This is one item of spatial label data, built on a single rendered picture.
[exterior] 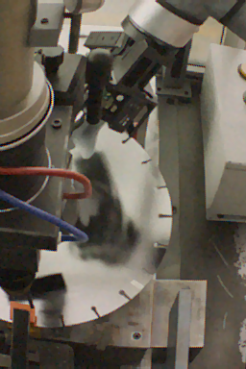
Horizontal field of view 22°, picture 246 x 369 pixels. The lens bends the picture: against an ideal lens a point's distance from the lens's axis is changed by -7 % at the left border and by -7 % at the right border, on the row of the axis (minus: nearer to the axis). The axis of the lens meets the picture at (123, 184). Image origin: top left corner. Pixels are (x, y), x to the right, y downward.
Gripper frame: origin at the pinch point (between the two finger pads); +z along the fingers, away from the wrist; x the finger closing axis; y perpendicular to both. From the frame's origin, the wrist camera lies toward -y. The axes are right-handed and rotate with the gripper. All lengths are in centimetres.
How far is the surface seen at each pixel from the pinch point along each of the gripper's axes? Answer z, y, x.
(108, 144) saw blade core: -0.5, -2.9, 7.4
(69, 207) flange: 3.2, 6.7, 3.0
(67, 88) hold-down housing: -19.1, 21.7, -12.0
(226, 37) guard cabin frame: -14.3, -33.0, 29.3
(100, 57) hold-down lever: -22.6, 21.5, -11.3
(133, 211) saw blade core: 0.5, 7.0, 9.9
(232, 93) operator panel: -9.6, -18.1, 27.8
